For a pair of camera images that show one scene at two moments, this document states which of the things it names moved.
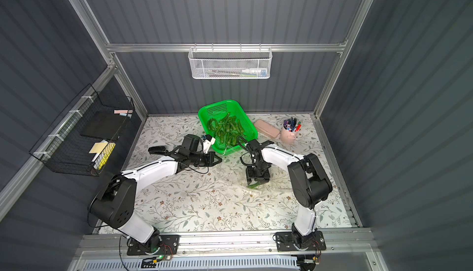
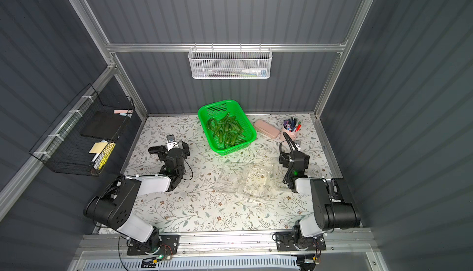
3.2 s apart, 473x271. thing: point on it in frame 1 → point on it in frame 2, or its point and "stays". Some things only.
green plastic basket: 225,122 stays
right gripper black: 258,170 → 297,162
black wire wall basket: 82,139 stays
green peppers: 228,129 stays
